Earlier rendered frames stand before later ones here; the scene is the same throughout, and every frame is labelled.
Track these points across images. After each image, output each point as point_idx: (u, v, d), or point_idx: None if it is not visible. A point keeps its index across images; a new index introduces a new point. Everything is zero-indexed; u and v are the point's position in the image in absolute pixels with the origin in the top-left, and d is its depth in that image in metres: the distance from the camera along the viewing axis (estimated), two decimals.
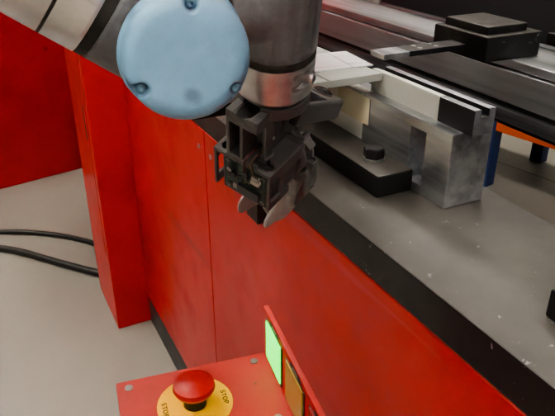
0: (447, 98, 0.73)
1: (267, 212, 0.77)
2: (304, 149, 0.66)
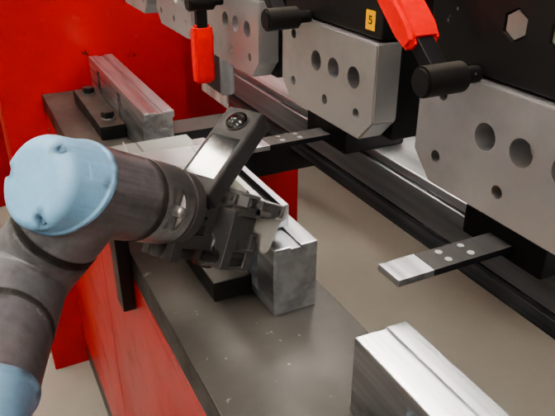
0: (251, 193, 0.81)
1: None
2: (243, 208, 0.64)
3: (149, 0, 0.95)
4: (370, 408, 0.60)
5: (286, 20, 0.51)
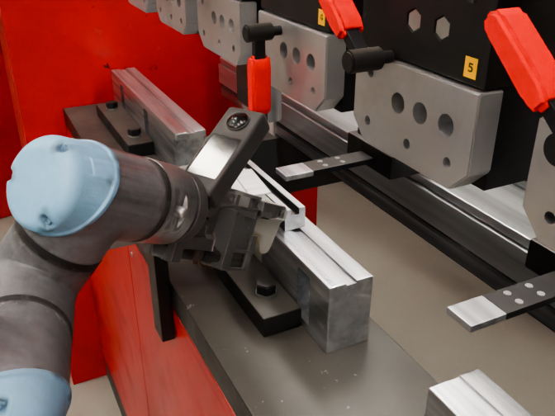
0: (269, 196, 0.86)
1: None
2: (244, 208, 0.64)
3: (189, 21, 0.92)
4: None
5: (370, 62, 0.48)
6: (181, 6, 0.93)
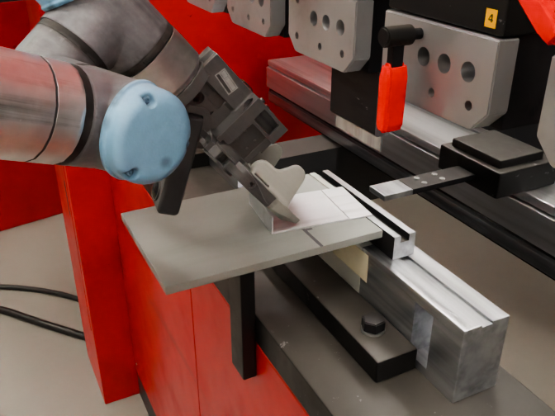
0: (371, 219, 0.76)
1: (296, 216, 0.74)
2: None
3: (273, 22, 0.83)
4: None
5: None
6: (264, 5, 0.83)
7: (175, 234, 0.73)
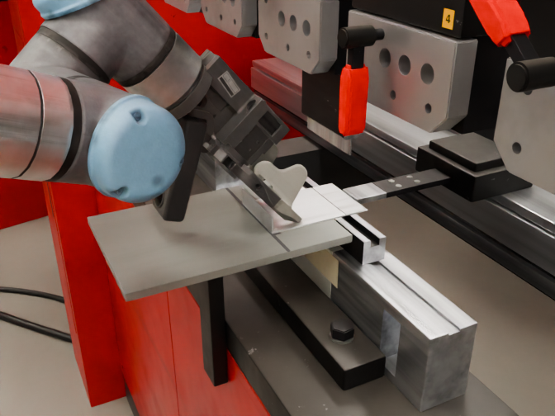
0: (342, 223, 0.75)
1: (298, 215, 0.74)
2: None
3: (245, 23, 0.81)
4: None
5: (547, 77, 0.37)
6: (235, 5, 0.82)
7: (140, 239, 0.71)
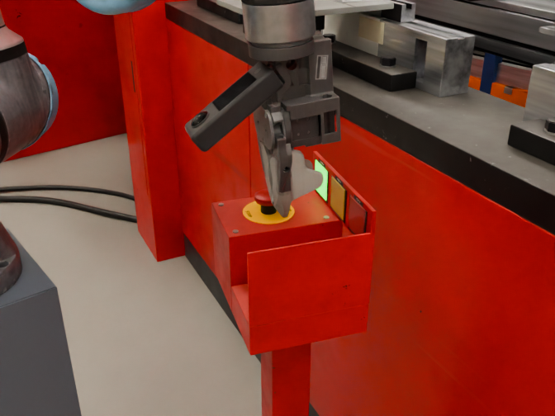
0: (386, 0, 1.13)
1: (287, 211, 0.76)
2: None
3: None
4: (543, 115, 0.85)
5: None
6: None
7: None
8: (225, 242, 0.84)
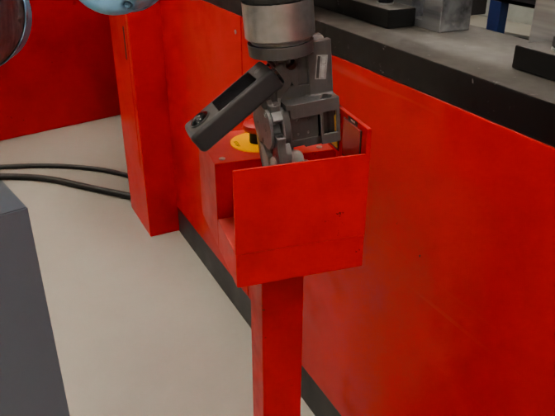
0: None
1: None
2: None
3: None
4: (550, 36, 0.80)
5: None
6: None
7: None
8: (211, 171, 0.79)
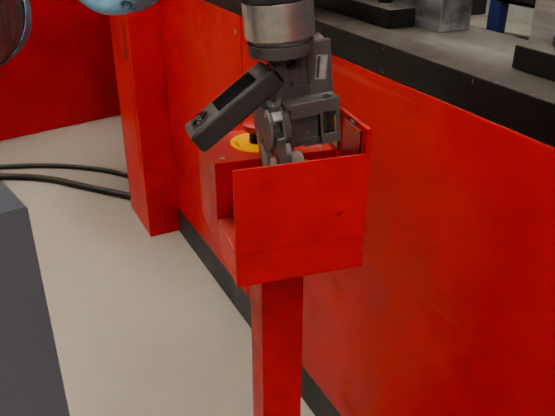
0: None
1: None
2: None
3: None
4: (550, 36, 0.80)
5: None
6: None
7: None
8: (211, 171, 0.79)
